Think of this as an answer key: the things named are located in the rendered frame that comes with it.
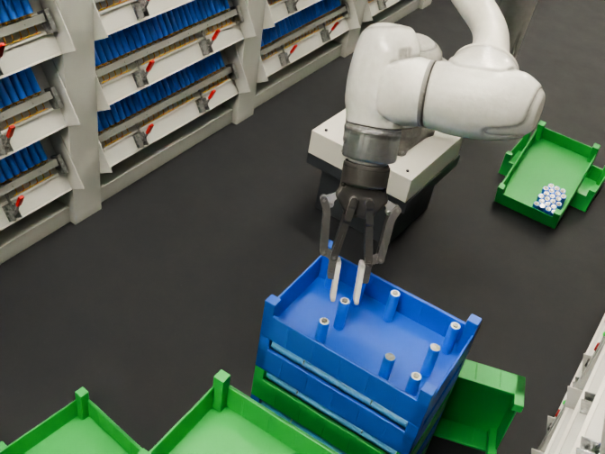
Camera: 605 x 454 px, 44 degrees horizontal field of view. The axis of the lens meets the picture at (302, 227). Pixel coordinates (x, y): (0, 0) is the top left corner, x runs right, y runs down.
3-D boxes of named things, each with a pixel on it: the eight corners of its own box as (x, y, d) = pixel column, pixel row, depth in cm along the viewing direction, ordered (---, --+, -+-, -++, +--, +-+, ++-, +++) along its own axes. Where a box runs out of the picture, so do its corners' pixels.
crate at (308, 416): (250, 394, 134) (254, 365, 129) (309, 329, 148) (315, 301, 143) (396, 485, 124) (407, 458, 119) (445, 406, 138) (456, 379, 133)
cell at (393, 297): (380, 319, 130) (388, 293, 126) (385, 313, 131) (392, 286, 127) (389, 323, 129) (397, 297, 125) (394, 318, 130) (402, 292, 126)
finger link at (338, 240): (360, 199, 118) (351, 196, 117) (336, 263, 120) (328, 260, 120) (357, 194, 121) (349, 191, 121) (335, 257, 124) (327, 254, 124)
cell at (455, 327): (438, 350, 126) (448, 325, 122) (442, 344, 127) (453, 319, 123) (447, 356, 125) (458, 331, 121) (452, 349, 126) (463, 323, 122)
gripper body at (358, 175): (391, 160, 122) (381, 214, 124) (339, 153, 121) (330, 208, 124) (397, 168, 115) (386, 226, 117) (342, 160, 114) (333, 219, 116)
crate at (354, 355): (259, 333, 124) (264, 300, 119) (321, 270, 138) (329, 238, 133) (419, 429, 113) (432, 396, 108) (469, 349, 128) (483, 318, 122)
